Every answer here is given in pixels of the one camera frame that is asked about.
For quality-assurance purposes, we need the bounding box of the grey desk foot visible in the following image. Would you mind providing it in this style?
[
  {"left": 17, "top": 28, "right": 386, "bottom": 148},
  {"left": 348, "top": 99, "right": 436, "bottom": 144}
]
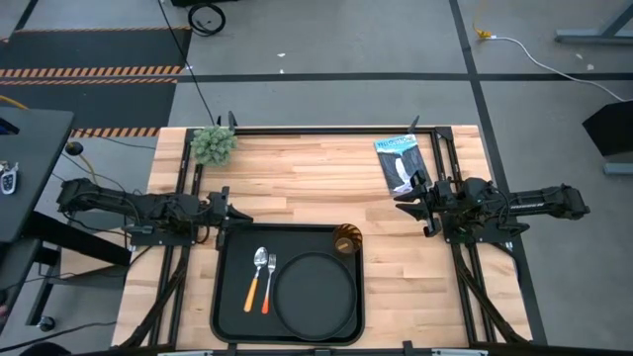
[{"left": 602, "top": 162, "right": 633, "bottom": 177}]

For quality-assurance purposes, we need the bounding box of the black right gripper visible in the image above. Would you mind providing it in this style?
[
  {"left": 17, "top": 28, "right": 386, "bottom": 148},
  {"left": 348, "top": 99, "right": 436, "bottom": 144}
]
[{"left": 394, "top": 170, "right": 454, "bottom": 238}]

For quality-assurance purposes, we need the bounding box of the black cable bundle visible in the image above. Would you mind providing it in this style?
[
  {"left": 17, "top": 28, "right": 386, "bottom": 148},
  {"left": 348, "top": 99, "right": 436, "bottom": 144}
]
[
  {"left": 452, "top": 243, "right": 526, "bottom": 345},
  {"left": 121, "top": 245, "right": 192, "bottom": 348}
]

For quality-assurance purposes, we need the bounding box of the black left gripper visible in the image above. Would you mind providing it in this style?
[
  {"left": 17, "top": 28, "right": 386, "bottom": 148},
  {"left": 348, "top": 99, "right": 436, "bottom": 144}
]
[{"left": 207, "top": 186, "right": 254, "bottom": 249}]

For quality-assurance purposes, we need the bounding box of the long black floor cable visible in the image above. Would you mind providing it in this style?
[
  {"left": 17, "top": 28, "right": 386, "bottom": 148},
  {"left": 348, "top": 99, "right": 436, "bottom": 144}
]
[{"left": 157, "top": 0, "right": 218, "bottom": 128}]

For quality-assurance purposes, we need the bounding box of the black hazard-striped floor mat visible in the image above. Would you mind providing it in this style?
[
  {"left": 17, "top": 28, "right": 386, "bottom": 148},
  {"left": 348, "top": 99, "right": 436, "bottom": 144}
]
[
  {"left": 0, "top": 77, "right": 178, "bottom": 138},
  {"left": 0, "top": 27, "right": 193, "bottom": 80}
]

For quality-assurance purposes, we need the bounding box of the black rectangular tray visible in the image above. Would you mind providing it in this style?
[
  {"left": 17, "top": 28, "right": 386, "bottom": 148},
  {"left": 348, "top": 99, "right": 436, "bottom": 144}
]
[{"left": 210, "top": 222, "right": 366, "bottom": 346}]

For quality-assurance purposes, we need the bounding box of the black side table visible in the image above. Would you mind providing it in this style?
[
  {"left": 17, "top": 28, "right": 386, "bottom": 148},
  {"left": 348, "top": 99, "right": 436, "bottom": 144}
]
[{"left": 0, "top": 107, "right": 75, "bottom": 243}]

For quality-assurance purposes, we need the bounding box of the white floor cable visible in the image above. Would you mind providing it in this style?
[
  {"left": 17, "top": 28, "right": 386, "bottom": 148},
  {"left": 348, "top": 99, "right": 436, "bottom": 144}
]
[{"left": 491, "top": 35, "right": 628, "bottom": 103}]

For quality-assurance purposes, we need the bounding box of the white edge bracket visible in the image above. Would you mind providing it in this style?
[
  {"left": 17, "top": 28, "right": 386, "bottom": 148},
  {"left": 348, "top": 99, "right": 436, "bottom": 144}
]
[{"left": 432, "top": 348, "right": 489, "bottom": 356}]

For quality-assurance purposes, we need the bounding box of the white key fob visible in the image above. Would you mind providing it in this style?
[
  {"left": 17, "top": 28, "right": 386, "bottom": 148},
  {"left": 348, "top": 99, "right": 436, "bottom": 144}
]
[{"left": 0, "top": 160, "right": 20, "bottom": 196}]

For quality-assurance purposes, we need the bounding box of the coiled black cable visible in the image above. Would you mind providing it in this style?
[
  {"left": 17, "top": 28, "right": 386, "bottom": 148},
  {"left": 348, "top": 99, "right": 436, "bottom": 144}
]
[{"left": 187, "top": 2, "right": 227, "bottom": 37}]

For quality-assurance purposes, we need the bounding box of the green artificial plant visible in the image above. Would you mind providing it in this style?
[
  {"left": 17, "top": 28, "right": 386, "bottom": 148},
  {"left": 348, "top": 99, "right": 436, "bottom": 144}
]
[{"left": 190, "top": 126, "right": 238, "bottom": 168}]

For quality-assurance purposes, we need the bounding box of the black side table stand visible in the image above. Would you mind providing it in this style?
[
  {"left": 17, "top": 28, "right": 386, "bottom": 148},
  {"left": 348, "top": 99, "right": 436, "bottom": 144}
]
[{"left": 19, "top": 210, "right": 134, "bottom": 327}]

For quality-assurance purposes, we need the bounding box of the yellow plug cable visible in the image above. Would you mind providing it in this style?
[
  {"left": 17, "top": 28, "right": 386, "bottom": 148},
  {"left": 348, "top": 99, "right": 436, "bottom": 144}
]
[{"left": 472, "top": 0, "right": 494, "bottom": 41}]

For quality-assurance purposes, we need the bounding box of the amber ribbed cup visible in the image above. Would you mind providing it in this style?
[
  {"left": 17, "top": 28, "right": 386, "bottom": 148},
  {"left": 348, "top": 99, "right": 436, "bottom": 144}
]
[{"left": 331, "top": 222, "right": 363, "bottom": 255}]

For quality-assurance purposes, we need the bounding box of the fork with orange handle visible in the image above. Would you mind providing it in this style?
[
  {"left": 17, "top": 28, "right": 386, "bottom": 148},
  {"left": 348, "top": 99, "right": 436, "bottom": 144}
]
[{"left": 260, "top": 253, "right": 277, "bottom": 315}]

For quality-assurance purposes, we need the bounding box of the black box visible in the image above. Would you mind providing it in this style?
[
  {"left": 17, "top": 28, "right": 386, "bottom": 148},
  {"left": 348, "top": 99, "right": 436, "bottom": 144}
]
[{"left": 582, "top": 100, "right": 633, "bottom": 158}]

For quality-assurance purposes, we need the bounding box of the yellow floor cable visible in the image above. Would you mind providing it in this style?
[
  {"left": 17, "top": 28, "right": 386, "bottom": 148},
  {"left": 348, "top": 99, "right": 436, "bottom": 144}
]
[{"left": 0, "top": 94, "right": 99, "bottom": 183}]

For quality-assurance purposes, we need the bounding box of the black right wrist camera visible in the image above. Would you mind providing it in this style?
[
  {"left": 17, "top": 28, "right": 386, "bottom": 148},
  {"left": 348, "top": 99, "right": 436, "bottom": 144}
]
[{"left": 430, "top": 180, "right": 454, "bottom": 202}]

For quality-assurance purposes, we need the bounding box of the grey desk leg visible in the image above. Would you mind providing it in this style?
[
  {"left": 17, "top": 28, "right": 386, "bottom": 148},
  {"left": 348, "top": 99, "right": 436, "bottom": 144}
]
[{"left": 553, "top": 0, "right": 633, "bottom": 46}]

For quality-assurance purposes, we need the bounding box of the person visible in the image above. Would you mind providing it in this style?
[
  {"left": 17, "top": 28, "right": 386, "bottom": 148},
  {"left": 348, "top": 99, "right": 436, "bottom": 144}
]
[{"left": 18, "top": 340, "right": 71, "bottom": 356}]

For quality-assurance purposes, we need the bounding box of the spoon with yellow-orange handle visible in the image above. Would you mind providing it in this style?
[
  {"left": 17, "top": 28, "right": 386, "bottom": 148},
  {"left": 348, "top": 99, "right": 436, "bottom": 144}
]
[{"left": 242, "top": 245, "right": 269, "bottom": 313}]

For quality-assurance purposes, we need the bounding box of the black round plate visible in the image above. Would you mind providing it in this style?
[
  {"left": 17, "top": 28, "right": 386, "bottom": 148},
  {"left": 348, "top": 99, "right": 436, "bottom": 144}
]
[{"left": 272, "top": 250, "right": 358, "bottom": 342}]

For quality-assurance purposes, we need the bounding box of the black metal table frame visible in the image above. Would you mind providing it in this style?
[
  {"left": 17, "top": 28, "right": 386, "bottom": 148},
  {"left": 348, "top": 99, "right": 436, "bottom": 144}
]
[{"left": 118, "top": 112, "right": 545, "bottom": 356}]

